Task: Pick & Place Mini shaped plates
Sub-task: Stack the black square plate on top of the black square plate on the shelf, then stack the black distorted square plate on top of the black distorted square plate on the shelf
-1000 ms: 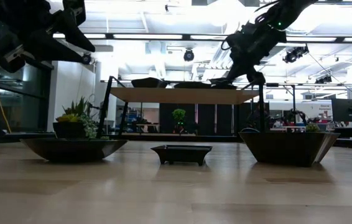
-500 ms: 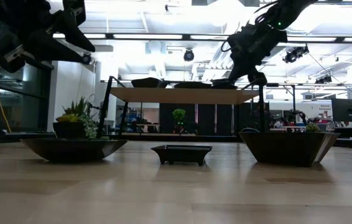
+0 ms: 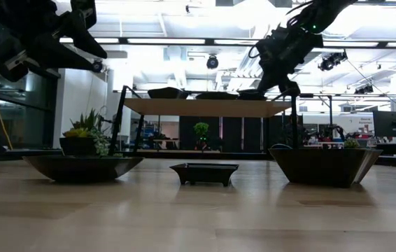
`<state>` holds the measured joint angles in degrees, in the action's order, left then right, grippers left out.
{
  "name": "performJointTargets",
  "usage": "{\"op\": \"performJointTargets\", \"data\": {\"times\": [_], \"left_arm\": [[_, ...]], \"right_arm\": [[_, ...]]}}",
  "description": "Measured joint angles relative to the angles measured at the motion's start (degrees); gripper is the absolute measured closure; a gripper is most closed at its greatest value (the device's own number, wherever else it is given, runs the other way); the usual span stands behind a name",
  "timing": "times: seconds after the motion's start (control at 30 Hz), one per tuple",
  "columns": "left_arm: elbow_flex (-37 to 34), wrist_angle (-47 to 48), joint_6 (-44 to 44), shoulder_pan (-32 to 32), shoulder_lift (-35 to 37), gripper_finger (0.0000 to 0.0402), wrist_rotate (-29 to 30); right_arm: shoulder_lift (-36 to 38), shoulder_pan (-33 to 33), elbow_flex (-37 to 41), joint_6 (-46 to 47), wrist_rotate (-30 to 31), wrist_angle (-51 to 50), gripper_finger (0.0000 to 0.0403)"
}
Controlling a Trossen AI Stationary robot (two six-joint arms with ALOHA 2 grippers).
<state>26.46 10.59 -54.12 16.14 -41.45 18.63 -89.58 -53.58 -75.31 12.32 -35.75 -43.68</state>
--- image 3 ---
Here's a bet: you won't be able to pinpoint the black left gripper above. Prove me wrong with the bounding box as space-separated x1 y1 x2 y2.
0 0 108 71

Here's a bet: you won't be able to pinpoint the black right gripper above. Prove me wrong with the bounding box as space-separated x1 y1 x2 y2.
248 26 325 97

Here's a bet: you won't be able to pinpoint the glossy black leaf-shaped mini plate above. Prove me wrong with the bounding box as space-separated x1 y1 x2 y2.
22 155 146 183
195 91 238 101

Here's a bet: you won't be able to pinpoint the black wavy square mini plate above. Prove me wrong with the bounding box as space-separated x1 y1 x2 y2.
268 148 383 189
147 86 192 100

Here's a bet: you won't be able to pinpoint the black ceiling lamp cluster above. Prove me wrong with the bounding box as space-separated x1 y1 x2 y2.
318 51 348 72

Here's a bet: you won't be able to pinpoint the black room partition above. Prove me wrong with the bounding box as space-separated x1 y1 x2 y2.
178 116 304 152

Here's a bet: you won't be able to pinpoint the black ceiling spotlights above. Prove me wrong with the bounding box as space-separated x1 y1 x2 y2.
354 83 375 95

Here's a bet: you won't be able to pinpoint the small green bonsai plant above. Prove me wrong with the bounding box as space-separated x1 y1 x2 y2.
193 121 211 150

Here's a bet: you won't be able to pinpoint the small round green succulent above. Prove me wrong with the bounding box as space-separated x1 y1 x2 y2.
344 137 360 150

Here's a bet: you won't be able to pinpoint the black overhead light bar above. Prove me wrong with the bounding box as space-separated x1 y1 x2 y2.
57 36 396 49

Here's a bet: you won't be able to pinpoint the potted succulents in black pot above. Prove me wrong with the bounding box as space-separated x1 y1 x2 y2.
59 108 112 158

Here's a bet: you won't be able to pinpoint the black computer monitor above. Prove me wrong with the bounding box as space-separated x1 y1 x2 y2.
372 110 396 139

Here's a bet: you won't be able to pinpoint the black background rig frame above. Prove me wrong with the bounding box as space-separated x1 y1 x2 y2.
299 92 391 143

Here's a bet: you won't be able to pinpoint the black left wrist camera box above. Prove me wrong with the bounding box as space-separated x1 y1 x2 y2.
0 37 30 83

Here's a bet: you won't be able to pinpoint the wooden shelf with black frame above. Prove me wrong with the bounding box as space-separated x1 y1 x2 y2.
108 85 300 157

